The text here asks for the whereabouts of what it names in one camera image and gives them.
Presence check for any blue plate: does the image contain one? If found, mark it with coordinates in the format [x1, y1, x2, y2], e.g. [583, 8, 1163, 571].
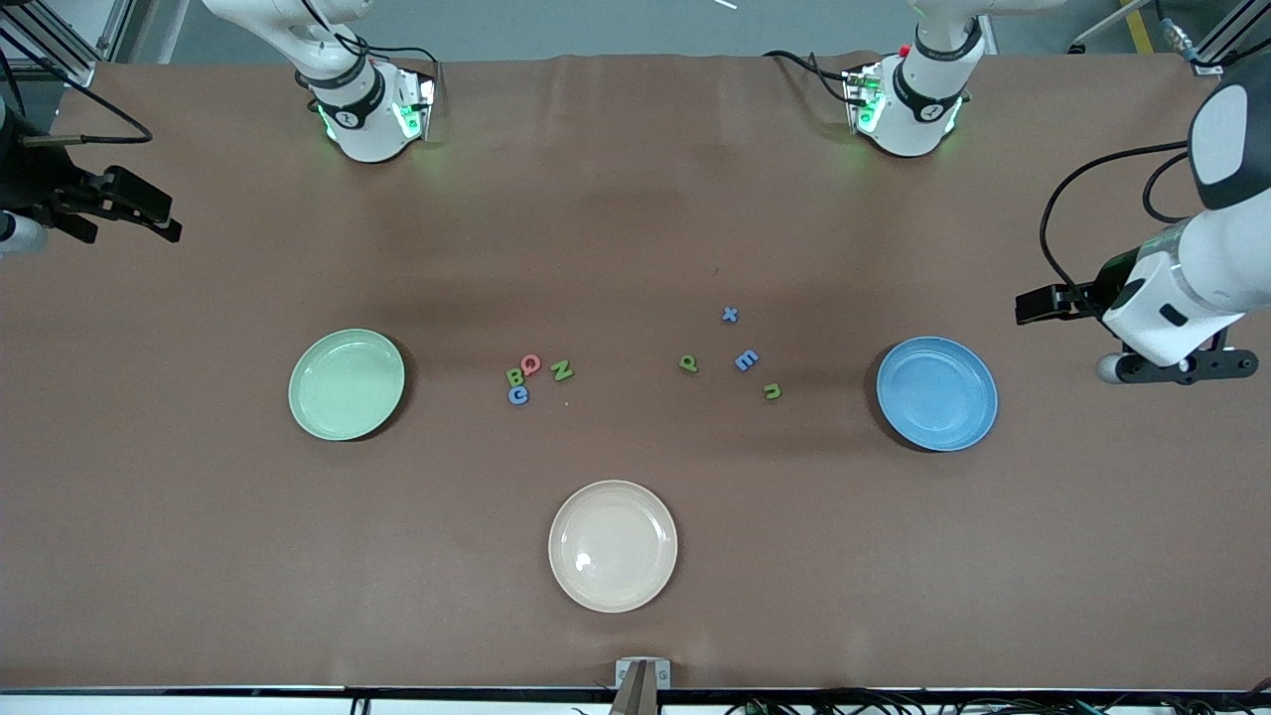
[876, 337, 999, 453]

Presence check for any green plate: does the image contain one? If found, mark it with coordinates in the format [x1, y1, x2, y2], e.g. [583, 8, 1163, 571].
[288, 329, 406, 442]

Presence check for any brown table mat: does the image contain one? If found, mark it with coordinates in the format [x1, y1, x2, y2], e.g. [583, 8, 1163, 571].
[0, 52, 1271, 693]

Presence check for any beige plate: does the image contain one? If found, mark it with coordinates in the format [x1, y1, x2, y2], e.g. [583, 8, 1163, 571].
[548, 480, 679, 614]

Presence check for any aluminium frame profile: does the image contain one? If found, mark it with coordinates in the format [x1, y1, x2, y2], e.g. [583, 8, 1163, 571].
[0, 0, 98, 88]
[96, 0, 137, 63]
[1187, 0, 1271, 76]

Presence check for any cable with metal connector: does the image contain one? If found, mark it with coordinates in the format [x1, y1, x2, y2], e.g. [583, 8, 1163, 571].
[1155, 0, 1224, 72]

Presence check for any black right arm base cable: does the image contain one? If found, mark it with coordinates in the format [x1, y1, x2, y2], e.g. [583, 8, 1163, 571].
[298, 0, 439, 67]

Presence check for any black arm base cable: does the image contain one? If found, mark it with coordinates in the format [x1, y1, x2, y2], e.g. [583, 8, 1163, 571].
[298, 0, 439, 67]
[763, 48, 857, 105]

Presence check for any black left arm base cable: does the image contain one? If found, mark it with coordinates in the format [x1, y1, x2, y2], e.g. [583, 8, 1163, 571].
[763, 48, 857, 105]

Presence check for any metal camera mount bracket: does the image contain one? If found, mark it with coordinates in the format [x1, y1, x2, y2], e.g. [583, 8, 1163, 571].
[611, 658, 672, 715]

